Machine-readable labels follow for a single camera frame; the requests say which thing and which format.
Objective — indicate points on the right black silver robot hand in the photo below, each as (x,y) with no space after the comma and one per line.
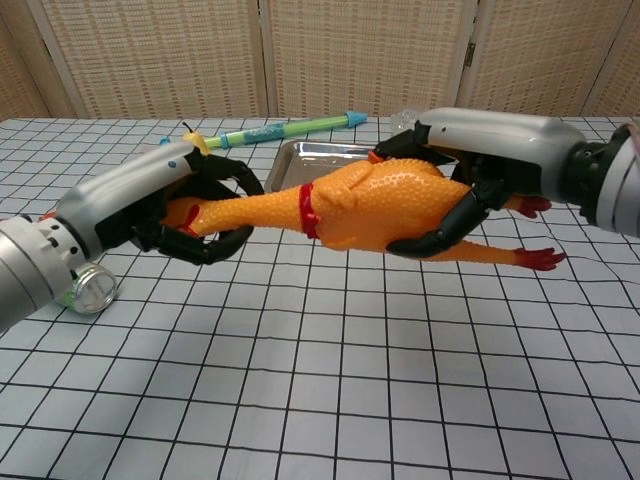
(500,137)

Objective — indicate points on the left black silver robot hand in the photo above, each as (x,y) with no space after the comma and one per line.
(120,185)

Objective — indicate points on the orange rubber chicken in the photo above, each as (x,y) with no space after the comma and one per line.
(380,205)

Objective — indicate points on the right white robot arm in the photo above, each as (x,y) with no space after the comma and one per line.
(617,185)

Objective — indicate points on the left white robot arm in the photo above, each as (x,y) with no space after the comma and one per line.
(25,270)

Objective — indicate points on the silver metal tray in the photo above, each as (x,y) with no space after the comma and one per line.
(310,160)

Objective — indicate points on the yellow toy pear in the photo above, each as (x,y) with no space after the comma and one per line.
(196,139)

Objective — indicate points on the clear plastic water bottle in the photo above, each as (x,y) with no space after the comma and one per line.
(404,121)

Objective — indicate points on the green drink can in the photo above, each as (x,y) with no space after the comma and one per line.
(95,290)

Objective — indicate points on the green blue water squirter toy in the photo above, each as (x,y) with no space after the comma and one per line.
(280,131)

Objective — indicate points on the woven beige folding screen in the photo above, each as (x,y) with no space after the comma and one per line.
(350,55)

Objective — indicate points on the light blue checked tablecloth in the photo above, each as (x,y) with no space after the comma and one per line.
(320,375)

